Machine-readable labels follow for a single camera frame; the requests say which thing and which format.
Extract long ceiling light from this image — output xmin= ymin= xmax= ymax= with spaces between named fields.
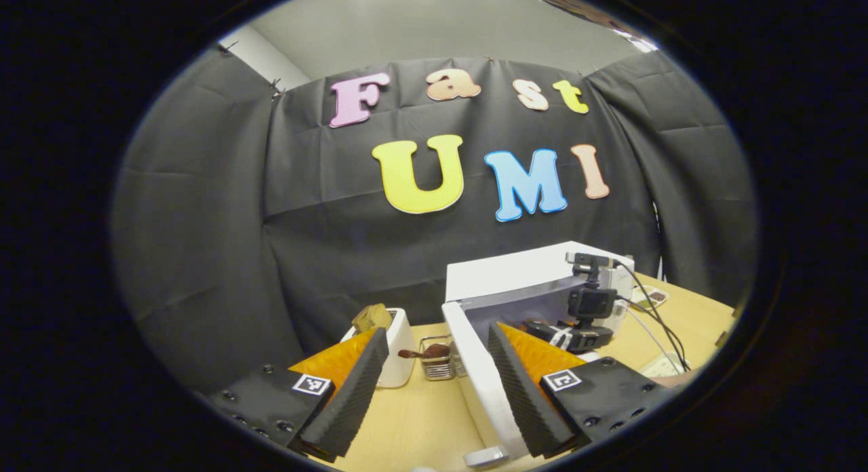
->
xmin=607 ymin=24 xmax=660 ymax=54

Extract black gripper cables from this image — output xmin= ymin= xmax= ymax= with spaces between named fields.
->
xmin=614 ymin=258 xmax=692 ymax=374

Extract metal wire rack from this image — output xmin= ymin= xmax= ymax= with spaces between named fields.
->
xmin=419 ymin=335 xmax=458 ymax=382

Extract white microwave oven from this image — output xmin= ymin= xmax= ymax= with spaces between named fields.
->
xmin=441 ymin=240 xmax=638 ymax=469

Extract brown bread slice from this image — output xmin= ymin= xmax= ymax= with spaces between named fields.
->
xmin=351 ymin=304 xmax=393 ymax=332

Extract white compartment snack tray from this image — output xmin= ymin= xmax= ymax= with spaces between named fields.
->
xmin=629 ymin=284 xmax=669 ymax=309

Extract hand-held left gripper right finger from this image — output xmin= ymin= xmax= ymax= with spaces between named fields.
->
xmin=487 ymin=321 xmax=679 ymax=459

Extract white toaster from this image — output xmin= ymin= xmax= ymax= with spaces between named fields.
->
xmin=341 ymin=308 xmax=417 ymax=389

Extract brown wooden spoon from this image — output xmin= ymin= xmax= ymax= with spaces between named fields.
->
xmin=398 ymin=343 xmax=452 ymax=361

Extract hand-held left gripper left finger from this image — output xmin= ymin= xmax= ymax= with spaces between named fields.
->
xmin=203 ymin=326 xmax=391 ymax=463

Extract black backdrop cloth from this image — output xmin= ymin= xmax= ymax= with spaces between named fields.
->
xmin=112 ymin=48 xmax=759 ymax=391

